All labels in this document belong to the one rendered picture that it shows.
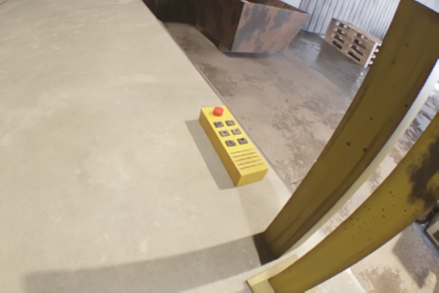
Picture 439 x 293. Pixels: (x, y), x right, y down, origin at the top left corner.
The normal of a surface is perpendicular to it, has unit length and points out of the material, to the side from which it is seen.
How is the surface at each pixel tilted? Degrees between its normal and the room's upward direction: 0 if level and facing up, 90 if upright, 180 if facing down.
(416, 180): 90
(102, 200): 0
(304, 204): 90
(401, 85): 90
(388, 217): 90
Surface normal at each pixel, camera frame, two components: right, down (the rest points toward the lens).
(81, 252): 0.20, -0.75
